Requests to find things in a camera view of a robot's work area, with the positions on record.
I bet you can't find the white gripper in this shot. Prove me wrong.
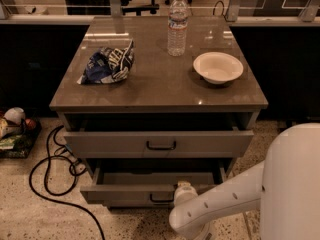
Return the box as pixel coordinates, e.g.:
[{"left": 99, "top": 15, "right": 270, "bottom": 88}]
[{"left": 174, "top": 181, "right": 198, "bottom": 206}]

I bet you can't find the grey drawer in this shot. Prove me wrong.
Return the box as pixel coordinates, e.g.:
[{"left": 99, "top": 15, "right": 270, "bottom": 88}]
[
  {"left": 65, "top": 113, "right": 253, "bottom": 159},
  {"left": 80, "top": 158, "right": 226, "bottom": 208}
]

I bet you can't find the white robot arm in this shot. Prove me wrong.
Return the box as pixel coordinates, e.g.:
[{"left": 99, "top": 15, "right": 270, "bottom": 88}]
[{"left": 169, "top": 123, "right": 320, "bottom": 240}]

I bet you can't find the grey top drawer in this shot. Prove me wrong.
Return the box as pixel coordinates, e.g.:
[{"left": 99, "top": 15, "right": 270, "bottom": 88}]
[{"left": 65, "top": 113, "right": 253, "bottom": 159}]

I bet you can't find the grey drawer cabinet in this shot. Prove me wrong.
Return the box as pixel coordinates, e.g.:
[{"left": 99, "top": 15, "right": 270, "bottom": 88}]
[{"left": 49, "top": 15, "right": 269, "bottom": 210}]

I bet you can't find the white bowl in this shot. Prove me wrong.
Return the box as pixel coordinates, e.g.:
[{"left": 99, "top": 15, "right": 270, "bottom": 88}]
[{"left": 193, "top": 52, "right": 244, "bottom": 85}]

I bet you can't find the blue crumpled chip bag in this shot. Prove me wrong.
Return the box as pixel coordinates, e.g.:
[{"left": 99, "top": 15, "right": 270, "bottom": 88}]
[{"left": 77, "top": 41, "right": 134, "bottom": 85}]

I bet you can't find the pile of toy items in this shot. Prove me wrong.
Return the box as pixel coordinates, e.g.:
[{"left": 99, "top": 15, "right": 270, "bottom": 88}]
[{"left": 0, "top": 107, "right": 42, "bottom": 159}]

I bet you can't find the clear plastic water bottle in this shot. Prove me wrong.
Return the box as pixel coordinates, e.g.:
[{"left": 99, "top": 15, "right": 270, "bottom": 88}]
[{"left": 167, "top": 0, "right": 188, "bottom": 56}]

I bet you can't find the black floor cable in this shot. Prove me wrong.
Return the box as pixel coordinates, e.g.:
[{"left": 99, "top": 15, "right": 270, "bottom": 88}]
[{"left": 28, "top": 125, "right": 106, "bottom": 240}]

